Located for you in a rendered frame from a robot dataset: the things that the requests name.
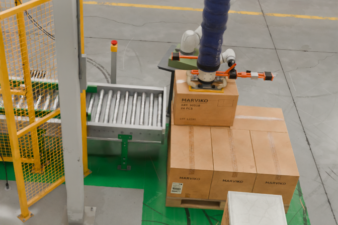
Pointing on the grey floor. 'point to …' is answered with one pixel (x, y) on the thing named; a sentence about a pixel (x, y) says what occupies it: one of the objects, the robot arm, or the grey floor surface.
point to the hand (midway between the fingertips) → (233, 74)
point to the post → (113, 64)
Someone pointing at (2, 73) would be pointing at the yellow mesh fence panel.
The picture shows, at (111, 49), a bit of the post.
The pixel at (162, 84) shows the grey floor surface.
